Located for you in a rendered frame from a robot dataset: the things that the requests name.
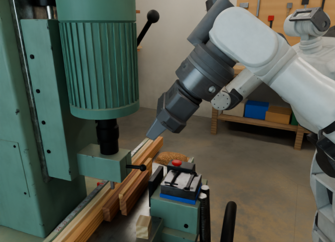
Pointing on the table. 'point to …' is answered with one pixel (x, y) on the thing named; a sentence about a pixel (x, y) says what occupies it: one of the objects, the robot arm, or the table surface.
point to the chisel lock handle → (137, 167)
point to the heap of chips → (165, 157)
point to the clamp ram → (155, 181)
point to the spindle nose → (108, 136)
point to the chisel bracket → (104, 164)
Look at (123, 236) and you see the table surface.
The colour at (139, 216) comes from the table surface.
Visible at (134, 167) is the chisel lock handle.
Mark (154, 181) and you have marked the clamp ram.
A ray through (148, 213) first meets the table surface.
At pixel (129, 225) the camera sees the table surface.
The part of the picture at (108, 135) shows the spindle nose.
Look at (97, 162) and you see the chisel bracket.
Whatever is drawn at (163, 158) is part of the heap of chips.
